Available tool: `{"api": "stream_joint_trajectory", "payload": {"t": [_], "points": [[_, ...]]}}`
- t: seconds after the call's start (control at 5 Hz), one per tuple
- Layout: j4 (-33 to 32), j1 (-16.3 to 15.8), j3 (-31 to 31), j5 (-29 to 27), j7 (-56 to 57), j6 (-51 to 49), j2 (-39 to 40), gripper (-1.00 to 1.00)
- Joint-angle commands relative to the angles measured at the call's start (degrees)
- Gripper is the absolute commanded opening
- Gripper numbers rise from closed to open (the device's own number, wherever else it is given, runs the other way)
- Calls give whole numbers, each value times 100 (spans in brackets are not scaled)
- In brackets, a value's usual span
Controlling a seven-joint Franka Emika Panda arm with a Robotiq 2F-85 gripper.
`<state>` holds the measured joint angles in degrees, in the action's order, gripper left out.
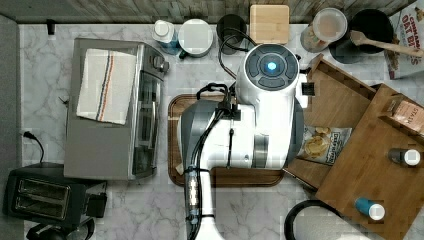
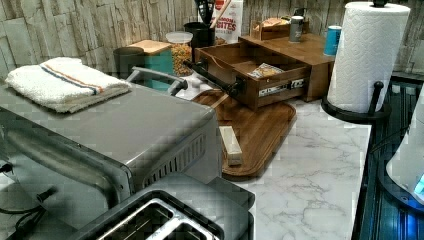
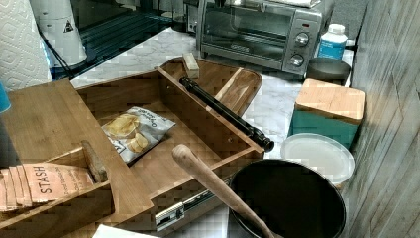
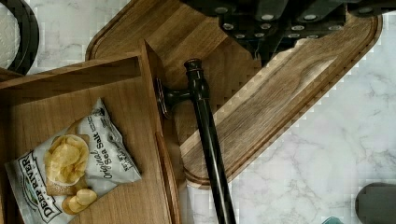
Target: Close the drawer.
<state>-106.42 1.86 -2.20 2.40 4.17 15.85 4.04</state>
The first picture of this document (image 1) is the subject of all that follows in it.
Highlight wooden drawer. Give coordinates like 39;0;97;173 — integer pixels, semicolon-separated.
283;53;378;191

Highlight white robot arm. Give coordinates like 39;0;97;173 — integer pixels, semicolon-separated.
177;43;304;240

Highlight wooden drawer cabinet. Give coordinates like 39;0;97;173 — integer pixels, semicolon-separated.
316;84;424;240

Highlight wooden cutting board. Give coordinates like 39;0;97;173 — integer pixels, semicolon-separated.
167;94;284;187

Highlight white lidded mug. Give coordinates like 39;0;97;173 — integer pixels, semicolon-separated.
178;19;214;59

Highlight black cup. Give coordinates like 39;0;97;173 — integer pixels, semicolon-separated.
216;14;247;55

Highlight white blue pill bottle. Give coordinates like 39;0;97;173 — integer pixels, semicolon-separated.
152;20;180;55

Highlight teal canister bamboo lid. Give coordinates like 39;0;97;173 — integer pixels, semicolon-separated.
249;5;289;44

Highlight chips bag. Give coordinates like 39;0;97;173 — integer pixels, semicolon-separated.
297;125;352;166

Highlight striped white dish towel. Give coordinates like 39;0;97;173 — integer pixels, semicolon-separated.
76;49;137;125

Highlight silver toaster oven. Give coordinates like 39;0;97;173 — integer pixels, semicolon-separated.
64;38;169;180

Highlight paper towel roll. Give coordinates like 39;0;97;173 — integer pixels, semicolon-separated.
283;200;371;240

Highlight black slot toaster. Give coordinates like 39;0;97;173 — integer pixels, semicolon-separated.
3;162;107;228

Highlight black utensil crock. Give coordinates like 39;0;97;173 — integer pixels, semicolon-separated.
329;9;394;64

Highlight stash tea bag box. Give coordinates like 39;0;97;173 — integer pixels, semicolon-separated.
387;99;424;135

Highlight dark spice bottle white cap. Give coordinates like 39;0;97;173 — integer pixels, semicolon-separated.
388;148;421;166

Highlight cinnamon oat cereal box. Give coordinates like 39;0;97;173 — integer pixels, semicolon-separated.
384;0;424;80

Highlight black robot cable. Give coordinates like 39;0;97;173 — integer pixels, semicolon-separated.
184;26;259;240

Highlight black power plug cord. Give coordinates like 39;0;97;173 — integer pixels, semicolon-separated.
22;130;46;164

